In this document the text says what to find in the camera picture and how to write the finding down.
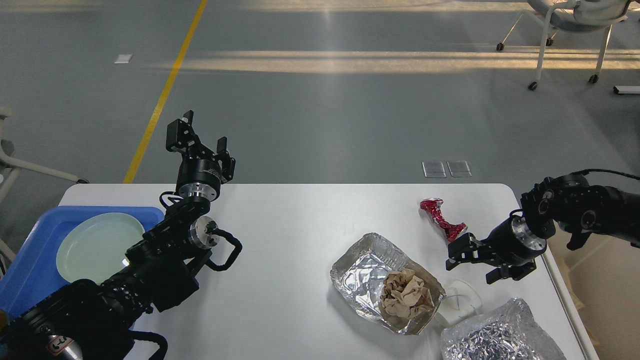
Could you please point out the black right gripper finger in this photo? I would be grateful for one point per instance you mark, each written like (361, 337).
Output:
(514, 272)
(467, 249)

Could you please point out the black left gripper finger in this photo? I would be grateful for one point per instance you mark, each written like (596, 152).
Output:
(226, 162)
(181, 137)

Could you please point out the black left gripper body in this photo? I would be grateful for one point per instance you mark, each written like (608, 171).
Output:
(203, 177)

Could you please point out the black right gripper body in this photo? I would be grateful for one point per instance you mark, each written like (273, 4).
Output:
(514, 243)

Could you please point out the white paper cup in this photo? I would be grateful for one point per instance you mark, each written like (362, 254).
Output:
(460, 303)

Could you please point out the aluminium foil tray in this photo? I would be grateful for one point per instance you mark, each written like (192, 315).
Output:
(359, 274)

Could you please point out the mint green plate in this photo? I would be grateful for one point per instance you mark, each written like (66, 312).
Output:
(95, 249)

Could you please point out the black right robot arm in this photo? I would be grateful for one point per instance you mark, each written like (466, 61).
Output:
(568, 201)

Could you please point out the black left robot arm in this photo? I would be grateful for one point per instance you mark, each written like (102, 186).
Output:
(88, 321)

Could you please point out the red shiny wrapper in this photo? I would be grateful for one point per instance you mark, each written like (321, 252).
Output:
(451, 231)

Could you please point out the crumpled foil tray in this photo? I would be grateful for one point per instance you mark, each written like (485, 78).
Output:
(508, 332)

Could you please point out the crumpled brown paper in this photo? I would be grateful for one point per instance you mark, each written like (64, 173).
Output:
(405, 295)

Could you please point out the right clear floor plate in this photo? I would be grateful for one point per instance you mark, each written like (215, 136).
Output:
(459, 169)

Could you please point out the clear floor plate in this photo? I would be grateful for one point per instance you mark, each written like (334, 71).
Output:
(434, 169)
(459, 169)

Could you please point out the white plastic bin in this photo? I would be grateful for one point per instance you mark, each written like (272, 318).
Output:
(602, 279)

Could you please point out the left clear floor plate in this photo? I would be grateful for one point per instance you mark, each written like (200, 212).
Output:
(434, 169)

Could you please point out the white floor tag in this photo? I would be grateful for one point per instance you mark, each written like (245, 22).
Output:
(122, 59)

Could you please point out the white chair base left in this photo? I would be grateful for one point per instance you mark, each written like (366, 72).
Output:
(15, 166)

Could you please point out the white bar on floor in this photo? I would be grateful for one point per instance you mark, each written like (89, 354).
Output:
(626, 89)

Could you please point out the blue plastic tray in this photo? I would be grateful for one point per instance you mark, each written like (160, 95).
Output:
(33, 275)

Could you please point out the white rolling chair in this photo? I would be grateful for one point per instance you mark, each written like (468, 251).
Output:
(573, 16)

